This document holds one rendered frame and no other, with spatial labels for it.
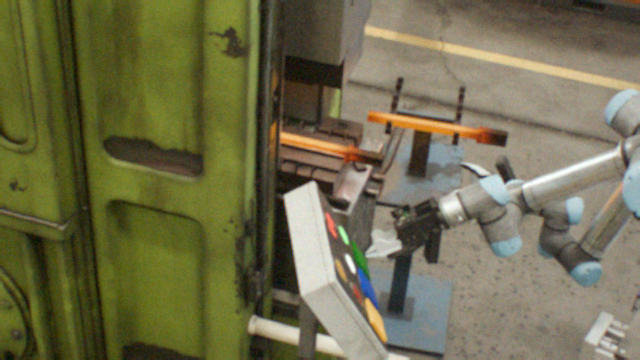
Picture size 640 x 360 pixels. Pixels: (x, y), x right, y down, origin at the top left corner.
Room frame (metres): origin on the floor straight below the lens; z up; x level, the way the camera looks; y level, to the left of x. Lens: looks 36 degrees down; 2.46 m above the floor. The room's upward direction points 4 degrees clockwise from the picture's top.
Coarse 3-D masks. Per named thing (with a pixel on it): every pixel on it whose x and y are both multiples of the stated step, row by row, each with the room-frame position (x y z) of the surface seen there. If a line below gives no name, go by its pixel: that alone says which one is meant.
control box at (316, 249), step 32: (320, 192) 1.70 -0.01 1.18; (320, 224) 1.56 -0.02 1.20; (320, 256) 1.46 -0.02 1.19; (352, 256) 1.63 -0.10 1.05; (320, 288) 1.38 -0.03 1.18; (352, 288) 1.45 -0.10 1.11; (320, 320) 1.38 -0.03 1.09; (352, 320) 1.39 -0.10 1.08; (352, 352) 1.39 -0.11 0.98; (384, 352) 1.40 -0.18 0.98
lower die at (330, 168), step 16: (288, 128) 2.24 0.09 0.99; (288, 144) 2.15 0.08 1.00; (288, 160) 2.09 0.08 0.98; (304, 160) 2.09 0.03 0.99; (320, 160) 2.10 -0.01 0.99; (336, 160) 2.10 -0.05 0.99; (288, 176) 2.05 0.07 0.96; (304, 176) 2.03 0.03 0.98; (320, 176) 2.04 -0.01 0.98; (336, 176) 2.04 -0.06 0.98; (336, 192) 2.05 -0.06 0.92
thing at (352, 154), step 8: (288, 136) 2.18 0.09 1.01; (296, 136) 2.18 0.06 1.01; (304, 144) 2.15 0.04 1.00; (312, 144) 2.15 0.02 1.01; (320, 144) 2.15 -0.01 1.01; (328, 144) 2.15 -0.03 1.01; (336, 144) 2.16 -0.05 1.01; (352, 144) 2.15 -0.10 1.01; (336, 152) 2.13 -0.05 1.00; (344, 152) 2.12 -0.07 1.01; (352, 152) 2.12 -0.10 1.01; (360, 152) 2.12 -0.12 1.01; (368, 152) 2.12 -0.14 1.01; (376, 152) 2.12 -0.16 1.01; (344, 160) 2.11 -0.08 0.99; (352, 160) 2.11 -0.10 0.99; (360, 160) 2.11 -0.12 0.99; (368, 160) 2.11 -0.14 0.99; (376, 160) 2.11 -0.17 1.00
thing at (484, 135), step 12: (372, 120) 2.45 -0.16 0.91; (384, 120) 2.44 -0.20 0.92; (396, 120) 2.43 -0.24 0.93; (408, 120) 2.44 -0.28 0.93; (420, 120) 2.44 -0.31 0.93; (444, 132) 2.41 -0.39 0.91; (468, 132) 2.39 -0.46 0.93; (480, 132) 2.39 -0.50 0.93; (492, 132) 2.39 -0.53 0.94; (504, 132) 2.39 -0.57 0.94; (492, 144) 2.38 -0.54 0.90; (504, 144) 2.38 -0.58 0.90
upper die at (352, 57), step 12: (360, 36) 2.16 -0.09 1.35; (360, 48) 2.17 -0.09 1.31; (288, 60) 2.05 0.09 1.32; (300, 60) 2.04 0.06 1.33; (312, 60) 2.03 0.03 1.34; (348, 60) 2.05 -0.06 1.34; (288, 72) 2.05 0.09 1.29; (300, 72) 2.04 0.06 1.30; (312, 72) 2.03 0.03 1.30; (324, 72) 2.03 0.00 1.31; (336, 72) 2.02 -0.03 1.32; (348, 72) 2.06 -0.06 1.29; (324, 84) 2.02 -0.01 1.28; (336, 84) 2.02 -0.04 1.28
